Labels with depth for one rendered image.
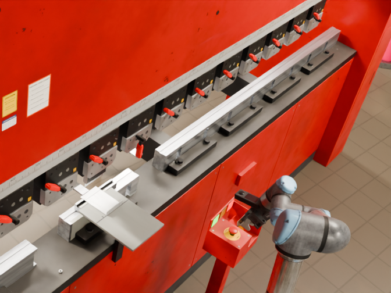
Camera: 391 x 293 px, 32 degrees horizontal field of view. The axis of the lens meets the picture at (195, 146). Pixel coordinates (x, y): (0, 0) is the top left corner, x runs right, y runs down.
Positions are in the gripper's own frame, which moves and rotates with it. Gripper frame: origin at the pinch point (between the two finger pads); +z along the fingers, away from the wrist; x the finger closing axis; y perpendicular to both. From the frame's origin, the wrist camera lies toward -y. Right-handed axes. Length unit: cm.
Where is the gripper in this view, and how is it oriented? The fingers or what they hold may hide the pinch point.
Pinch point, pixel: (238, 222)
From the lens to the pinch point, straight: 285.5
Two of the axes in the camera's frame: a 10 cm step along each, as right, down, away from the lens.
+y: 7.0, 7.1, -0.9
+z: -4.6, 5.5, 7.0
